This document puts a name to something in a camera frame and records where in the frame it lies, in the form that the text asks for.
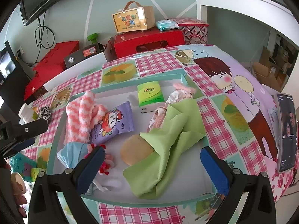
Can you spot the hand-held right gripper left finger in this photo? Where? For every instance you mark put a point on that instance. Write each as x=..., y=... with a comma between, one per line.
x=92, y=168

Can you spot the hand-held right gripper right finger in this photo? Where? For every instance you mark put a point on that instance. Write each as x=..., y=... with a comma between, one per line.
x=215, y=168

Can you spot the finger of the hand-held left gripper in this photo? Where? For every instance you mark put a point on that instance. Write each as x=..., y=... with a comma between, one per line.
x=24, y=144
x=32, y=128

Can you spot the red yarn doll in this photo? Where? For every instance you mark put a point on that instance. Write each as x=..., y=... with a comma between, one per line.
x=106, y=165

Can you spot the light blue cloth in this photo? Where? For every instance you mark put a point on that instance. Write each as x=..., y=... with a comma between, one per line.
x=70, y=152

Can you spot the pink white fluffy cloth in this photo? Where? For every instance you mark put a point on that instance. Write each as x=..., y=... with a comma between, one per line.
x=79, y=116

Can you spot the purple snack packet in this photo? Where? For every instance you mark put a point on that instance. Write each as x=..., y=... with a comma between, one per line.
x=112, y=123

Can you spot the light green cloth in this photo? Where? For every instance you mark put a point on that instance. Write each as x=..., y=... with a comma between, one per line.
x=172, y=140

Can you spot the teal shallow cardboard box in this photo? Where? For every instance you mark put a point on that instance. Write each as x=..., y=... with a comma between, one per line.
x=109, y=98

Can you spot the pink floral cloth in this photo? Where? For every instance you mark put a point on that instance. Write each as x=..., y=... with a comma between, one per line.
x=179, y=96

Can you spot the green tissue pack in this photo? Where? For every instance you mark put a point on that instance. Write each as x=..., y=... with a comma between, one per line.
x=37, y=173
x=149, y=93

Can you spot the person's left hand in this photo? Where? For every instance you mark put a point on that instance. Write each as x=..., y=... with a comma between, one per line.
x=18, y=186

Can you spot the white plastic bottle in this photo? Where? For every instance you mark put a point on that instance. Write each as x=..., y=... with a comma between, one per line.
x=26, y=113

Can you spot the leopard print scrunchie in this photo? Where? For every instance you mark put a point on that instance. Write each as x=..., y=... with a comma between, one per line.
x=44, y=113

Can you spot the teal patterned pouch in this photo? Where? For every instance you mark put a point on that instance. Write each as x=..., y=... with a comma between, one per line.
x=23, y=165

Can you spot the black cabinet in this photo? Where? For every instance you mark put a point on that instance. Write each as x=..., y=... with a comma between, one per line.
x=14, y=91

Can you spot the white chair back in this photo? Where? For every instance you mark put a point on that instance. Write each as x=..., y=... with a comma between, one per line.
x=77, y=71

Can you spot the small black monitor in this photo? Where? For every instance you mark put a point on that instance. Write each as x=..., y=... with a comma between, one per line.
x=7, y=60

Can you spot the printed checkered tablecloth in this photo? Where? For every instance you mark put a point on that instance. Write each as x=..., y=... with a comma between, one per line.
x=233, y=98

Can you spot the smartphone on stand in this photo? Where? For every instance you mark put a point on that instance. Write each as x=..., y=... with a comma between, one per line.
x=286, y=133

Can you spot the black flat box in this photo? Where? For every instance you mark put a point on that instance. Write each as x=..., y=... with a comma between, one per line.
x=77, y=58

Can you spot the brown cardboard box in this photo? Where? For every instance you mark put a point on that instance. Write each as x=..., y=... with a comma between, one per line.
x=266, y=74

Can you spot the green dumbbell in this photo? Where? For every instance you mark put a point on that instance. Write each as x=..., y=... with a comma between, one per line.
x=92, y=38

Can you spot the red gift box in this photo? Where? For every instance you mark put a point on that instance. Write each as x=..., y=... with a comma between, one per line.
x=130, y=44

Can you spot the black television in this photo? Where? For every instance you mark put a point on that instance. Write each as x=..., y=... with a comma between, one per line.
x=46, y=0

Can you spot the red patterned box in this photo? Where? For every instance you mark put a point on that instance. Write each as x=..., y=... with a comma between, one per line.
x=196, y=32

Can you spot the blue wet wipes pack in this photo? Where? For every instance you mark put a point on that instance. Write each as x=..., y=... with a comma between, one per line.
x=165, y=24

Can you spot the white desk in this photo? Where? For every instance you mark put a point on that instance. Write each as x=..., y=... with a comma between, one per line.
x=245, y=2

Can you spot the wall power outlet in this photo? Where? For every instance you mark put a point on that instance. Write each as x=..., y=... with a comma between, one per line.
x=20, y=51

